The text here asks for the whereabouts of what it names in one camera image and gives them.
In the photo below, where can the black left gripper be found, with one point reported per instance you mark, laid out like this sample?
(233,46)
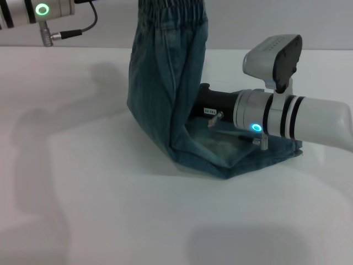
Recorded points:
(82,1)

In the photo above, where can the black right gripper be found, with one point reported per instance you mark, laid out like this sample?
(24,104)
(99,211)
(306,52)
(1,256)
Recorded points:
(215,105)

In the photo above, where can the blue denim shorts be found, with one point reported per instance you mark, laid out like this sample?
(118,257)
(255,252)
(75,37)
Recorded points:
(165,96)

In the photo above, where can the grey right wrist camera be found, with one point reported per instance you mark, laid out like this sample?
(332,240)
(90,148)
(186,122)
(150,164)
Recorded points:
(271,62)

